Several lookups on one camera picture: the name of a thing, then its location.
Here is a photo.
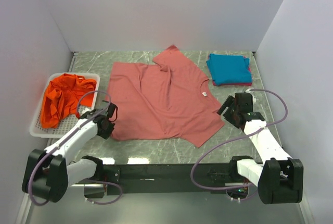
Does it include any salmon pink t-shirt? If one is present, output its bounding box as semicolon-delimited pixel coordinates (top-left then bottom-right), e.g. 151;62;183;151
108;45;224;147

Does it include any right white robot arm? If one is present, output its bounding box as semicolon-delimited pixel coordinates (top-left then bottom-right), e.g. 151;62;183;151
217;92;304;204

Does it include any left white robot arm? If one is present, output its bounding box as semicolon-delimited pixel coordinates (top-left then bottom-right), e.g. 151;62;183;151
22;102;118;203

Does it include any folded magenta t-shirt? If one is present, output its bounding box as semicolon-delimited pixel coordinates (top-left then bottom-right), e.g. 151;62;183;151
208;55;253;87

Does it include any folded blue t-shirt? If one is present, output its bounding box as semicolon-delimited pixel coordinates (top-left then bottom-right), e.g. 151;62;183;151
206;53;252;85

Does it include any orange t-shirt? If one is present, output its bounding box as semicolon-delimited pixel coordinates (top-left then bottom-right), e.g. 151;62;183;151
40;73;97;129

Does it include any white plastic basket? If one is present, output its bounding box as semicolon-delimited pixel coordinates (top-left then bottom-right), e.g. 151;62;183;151
29;72;100;139

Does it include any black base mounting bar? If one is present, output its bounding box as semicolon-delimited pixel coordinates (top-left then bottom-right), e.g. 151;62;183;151
91;163;245;194

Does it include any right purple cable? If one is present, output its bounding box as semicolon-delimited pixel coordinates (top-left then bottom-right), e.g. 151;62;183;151
190;88;289;202

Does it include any purple cable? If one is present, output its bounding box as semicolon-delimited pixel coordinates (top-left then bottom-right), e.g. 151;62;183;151
27;90;124;206
190;88;289;202

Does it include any aluminium frame rail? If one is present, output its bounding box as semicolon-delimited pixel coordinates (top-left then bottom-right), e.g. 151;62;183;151
25;163;302;188

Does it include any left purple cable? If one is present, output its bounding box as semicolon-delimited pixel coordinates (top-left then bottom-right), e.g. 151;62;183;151
27;90;124;206

